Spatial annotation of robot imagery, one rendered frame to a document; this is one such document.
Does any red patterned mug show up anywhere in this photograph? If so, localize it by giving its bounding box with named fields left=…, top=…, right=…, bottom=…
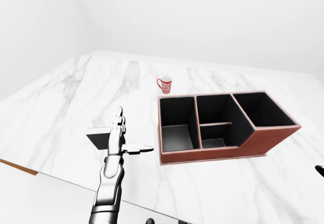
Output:
left=156, top=75, right=173, bottom=95

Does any red-brown desk caddy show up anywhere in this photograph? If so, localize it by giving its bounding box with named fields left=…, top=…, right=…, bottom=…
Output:
left=157, top=90, right=302, bottom=166

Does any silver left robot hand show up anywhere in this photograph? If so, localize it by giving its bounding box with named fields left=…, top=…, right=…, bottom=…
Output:
left=107, top=106, right=154, bottom=157

